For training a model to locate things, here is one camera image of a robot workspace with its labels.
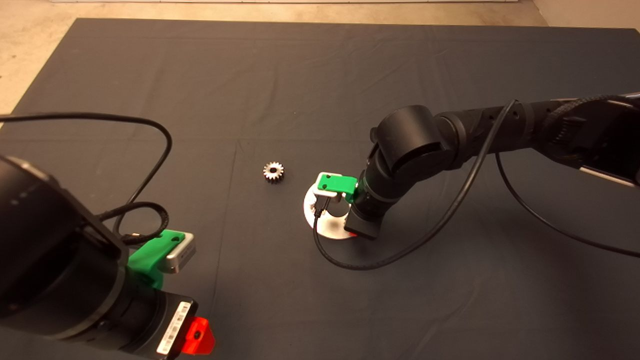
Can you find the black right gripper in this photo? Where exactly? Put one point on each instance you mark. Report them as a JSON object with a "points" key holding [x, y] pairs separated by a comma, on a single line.
{"points": [[364, 225]]}

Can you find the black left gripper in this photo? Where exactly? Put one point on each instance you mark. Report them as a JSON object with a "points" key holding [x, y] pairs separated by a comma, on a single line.
{"points": [[150, 320]]}

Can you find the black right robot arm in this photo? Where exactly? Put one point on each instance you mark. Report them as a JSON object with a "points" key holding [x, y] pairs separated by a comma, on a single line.
{"points": [[410, 137]]}

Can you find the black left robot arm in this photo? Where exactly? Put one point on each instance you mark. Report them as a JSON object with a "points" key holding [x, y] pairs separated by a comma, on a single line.
{"points": [[50, 250]]}

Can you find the round metal carrier plate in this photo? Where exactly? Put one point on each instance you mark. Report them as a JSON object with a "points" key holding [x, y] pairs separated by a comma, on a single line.
{"points": [[330, 227]]}

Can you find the small steel planetary gear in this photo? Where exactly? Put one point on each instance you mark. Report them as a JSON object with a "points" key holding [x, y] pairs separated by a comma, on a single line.
{"points": [[273, 172]]}

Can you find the dark grey table cloth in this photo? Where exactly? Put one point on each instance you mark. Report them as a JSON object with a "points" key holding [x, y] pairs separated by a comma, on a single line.
{"points": [[320, 75]]}

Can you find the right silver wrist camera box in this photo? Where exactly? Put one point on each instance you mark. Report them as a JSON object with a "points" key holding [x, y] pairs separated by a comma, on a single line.
{"points": [[322, 194]]}

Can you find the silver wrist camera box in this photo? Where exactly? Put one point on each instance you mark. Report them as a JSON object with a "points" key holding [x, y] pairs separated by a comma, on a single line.
{"points": [[180, 253], [322, 194]]}

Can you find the right green camera mount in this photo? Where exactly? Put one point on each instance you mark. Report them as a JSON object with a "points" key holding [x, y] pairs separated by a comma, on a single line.
{"points": [[337, 184]]}

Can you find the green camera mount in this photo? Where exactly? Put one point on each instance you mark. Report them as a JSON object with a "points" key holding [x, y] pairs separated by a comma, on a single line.
{"points": [[337, 184], [147, 255]]}

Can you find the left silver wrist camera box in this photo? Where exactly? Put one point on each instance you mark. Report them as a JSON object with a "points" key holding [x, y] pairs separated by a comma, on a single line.
{"points": [[180, 253]]}

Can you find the left green camera mount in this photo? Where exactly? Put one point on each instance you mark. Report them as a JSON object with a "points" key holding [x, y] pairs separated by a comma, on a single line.
{"points": [[147, 255]]}

